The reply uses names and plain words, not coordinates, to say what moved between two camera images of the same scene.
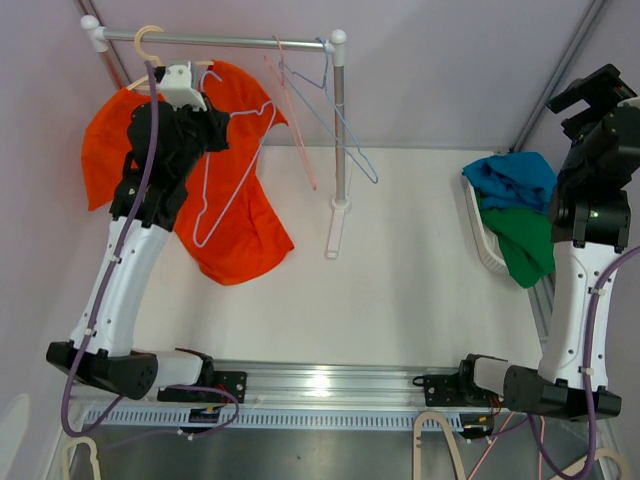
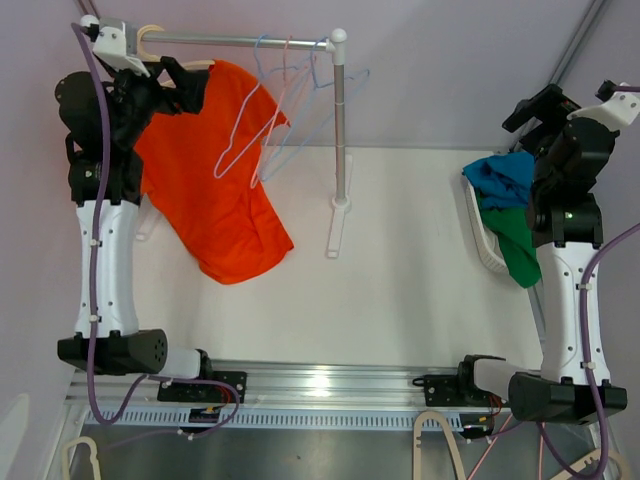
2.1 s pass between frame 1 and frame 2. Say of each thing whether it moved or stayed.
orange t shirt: stayed
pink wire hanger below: stayed
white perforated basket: stayed
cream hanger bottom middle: stayed
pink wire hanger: moved
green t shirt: stayed
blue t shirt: stayed
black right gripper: moved
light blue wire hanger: moved
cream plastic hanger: stayed
